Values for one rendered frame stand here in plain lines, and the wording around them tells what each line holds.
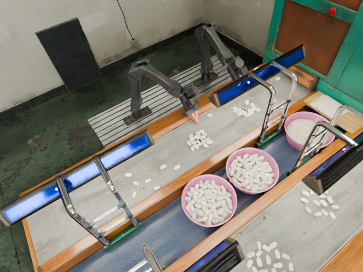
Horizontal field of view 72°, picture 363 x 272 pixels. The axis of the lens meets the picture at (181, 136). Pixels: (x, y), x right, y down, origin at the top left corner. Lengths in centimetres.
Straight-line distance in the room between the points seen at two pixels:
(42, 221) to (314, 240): 127
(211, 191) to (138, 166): 42
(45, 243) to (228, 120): 116
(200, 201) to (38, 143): 205
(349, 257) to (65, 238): 123
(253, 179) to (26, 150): 227
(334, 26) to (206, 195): 113
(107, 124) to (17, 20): 154
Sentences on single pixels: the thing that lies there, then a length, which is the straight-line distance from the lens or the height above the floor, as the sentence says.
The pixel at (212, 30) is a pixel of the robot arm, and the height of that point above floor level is 110.
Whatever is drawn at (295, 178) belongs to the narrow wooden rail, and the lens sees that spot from 137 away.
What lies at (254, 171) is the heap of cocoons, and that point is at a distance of 137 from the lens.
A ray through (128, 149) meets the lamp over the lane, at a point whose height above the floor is 108.
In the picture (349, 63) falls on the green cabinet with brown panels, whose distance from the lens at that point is 168.
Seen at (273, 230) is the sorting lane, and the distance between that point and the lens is 125.
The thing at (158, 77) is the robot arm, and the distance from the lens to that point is 143.
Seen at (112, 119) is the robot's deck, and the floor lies 67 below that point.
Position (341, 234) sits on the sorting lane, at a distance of 135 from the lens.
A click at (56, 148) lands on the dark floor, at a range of 277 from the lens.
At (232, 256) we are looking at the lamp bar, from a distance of 83.
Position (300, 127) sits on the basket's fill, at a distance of 162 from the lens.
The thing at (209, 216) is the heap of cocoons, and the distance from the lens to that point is 123.
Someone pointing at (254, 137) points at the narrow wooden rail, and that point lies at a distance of 146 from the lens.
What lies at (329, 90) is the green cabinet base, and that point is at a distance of 180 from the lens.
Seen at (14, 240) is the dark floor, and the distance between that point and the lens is 246.
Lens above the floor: 190
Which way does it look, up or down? 51 degrees down
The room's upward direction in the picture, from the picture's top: 7 degrees counter-clockwise
